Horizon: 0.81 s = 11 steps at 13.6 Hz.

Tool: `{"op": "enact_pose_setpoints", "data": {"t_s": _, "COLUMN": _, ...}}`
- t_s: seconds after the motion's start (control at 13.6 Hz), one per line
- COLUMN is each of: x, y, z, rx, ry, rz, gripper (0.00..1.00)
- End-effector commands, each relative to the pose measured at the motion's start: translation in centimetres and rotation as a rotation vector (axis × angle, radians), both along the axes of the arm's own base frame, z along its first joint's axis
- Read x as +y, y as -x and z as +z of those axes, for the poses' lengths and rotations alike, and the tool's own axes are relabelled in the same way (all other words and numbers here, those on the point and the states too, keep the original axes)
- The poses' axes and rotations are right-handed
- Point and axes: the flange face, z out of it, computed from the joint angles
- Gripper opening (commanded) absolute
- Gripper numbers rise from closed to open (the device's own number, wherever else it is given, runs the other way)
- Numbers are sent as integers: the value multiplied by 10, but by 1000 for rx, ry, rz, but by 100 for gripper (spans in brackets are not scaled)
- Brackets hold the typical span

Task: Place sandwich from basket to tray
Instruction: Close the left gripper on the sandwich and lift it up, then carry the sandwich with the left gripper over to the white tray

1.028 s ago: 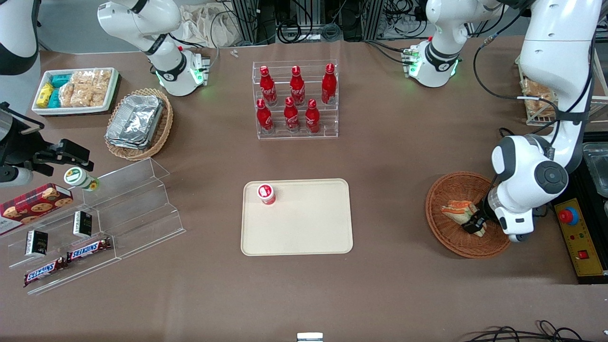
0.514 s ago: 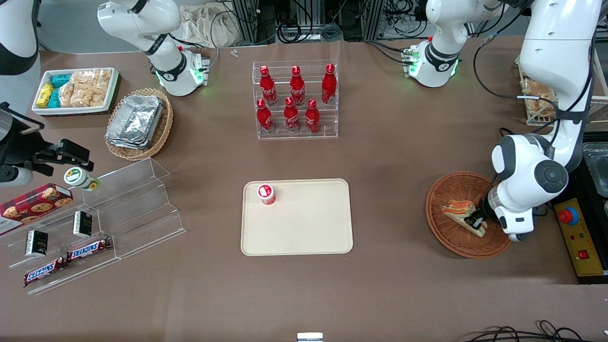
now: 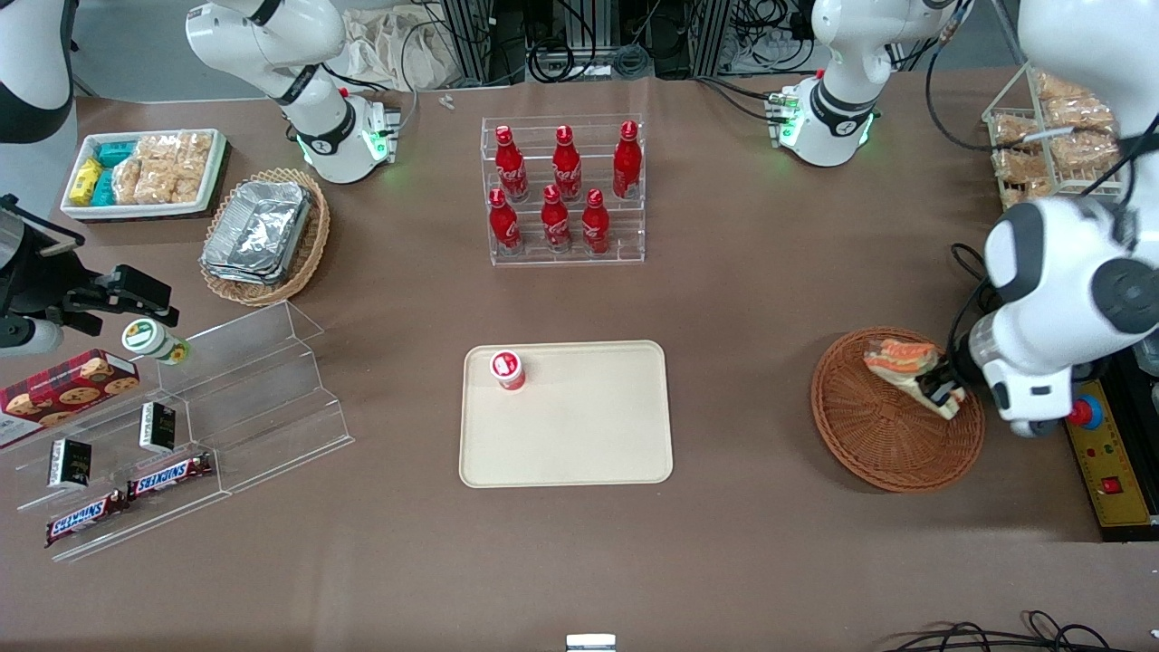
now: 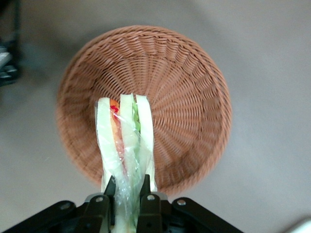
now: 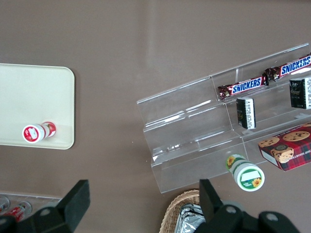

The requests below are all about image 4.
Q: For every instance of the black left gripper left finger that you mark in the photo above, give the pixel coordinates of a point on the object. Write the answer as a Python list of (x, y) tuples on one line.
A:
[(94, 213)]

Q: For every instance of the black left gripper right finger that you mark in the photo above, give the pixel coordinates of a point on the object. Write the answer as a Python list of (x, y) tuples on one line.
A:
[(150, 213)]

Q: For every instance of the triangular sandwich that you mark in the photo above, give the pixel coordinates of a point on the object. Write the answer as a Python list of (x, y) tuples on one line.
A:
[(107, 145)]

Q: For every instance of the round brown wicker basket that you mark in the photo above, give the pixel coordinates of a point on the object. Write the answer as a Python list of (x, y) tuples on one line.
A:
[(184, 109)]

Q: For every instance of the black control box yellow panel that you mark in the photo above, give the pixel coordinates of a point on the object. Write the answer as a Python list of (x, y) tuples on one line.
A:
[(7, 77)]

